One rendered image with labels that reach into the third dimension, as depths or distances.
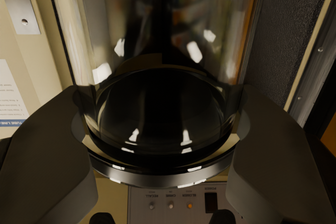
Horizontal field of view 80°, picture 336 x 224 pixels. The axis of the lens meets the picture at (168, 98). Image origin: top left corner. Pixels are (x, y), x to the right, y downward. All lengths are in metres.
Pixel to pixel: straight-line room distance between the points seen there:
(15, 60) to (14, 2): 0.59
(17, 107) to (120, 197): 0.69
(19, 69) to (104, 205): 0.62
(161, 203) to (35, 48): 0.23
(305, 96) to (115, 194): 0.26
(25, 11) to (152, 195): 0.24
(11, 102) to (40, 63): 0.68
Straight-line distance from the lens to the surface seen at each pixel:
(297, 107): 0.29
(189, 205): 0.29
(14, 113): 0.94
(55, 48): 0.27
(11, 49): 0.81
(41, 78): 0.26
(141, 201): 0.29
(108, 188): 0.29
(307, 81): 0.28
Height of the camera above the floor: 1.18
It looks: 32 degrees up
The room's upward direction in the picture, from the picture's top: 179 degrees counter-clockwise
